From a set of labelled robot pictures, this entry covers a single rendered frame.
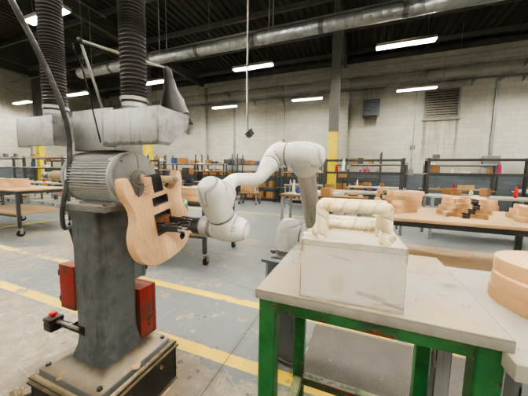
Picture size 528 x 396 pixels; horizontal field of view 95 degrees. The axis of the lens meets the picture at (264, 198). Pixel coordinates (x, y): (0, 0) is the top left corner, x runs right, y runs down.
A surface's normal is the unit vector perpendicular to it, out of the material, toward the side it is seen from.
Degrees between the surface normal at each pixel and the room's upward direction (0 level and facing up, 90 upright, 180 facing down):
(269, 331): 90
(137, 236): 88
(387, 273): 90
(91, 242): 90
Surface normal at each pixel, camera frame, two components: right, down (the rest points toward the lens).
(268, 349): -0.36, 0.09
